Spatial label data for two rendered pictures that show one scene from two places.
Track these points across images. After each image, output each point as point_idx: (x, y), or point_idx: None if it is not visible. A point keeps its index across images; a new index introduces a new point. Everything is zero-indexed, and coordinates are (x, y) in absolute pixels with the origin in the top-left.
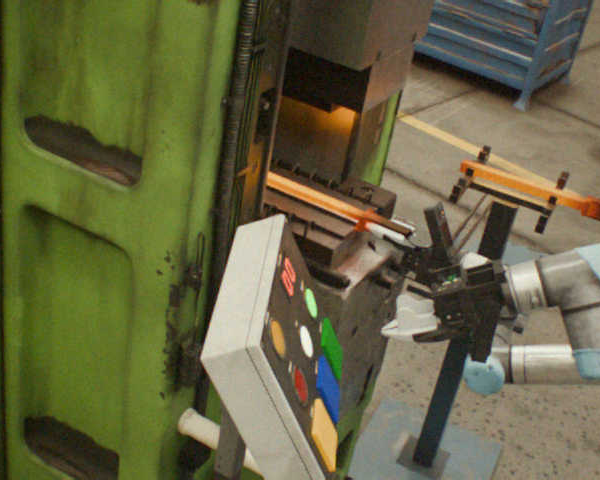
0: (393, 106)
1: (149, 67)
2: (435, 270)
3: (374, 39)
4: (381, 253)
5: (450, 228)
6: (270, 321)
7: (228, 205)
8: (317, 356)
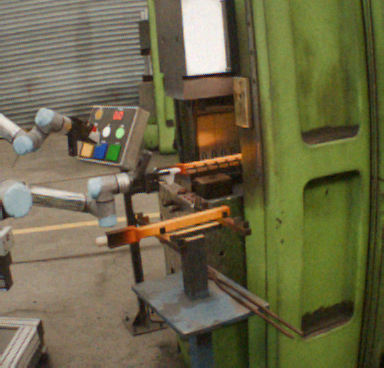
0: (272, 165)
1: None
2: (92, 124)
3: (161, 61)
4: (165, 180)
5: (258, 299)
6: (100, 109)
7: (175, 121)
8: (106, 141)
